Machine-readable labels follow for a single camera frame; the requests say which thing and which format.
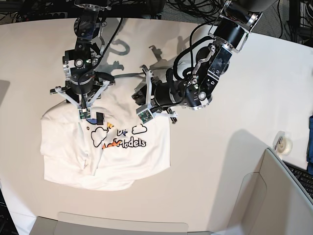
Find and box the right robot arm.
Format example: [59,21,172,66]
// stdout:
[63,0,111,108]

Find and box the black keyboard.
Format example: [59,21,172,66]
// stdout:
[284,161,313,198]

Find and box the white printed t-shirt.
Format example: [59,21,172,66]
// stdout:
[40,85,170,191]

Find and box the clear tape roll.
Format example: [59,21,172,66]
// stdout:
[272,131,292,156]

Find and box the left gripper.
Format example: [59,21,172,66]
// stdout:
[132,82,176,107]

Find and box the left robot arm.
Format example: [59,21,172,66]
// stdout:
[132,0,272,117]

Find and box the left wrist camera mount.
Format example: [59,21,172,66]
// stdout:
[132,65,177,124]

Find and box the black cable bundle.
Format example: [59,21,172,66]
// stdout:
[166,0,228,19]

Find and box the blue cloth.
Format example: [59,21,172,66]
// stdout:
[306,116,313,175]

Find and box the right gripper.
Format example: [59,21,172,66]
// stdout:
[65,73,100,104]

